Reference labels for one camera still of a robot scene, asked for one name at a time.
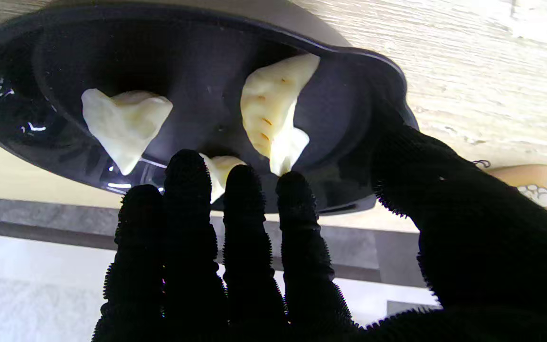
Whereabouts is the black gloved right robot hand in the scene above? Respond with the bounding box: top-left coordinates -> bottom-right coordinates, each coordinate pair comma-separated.
92,124 -> 547,342

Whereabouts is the white paper food container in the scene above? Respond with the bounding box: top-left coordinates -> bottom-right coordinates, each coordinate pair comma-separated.
487,164 -> 547,229

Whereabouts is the pale dumpling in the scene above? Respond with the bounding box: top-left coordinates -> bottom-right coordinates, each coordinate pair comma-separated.
199,153 -> 246,204
240,53 -> 321,176
81,89 -> 173,175

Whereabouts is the black cast iron skillet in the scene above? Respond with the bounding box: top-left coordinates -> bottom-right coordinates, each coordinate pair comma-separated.
0,0 -> 419,217

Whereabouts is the white kitchen counter grey front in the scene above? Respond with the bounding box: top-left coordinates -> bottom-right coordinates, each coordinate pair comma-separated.
0,195 -> 440,342

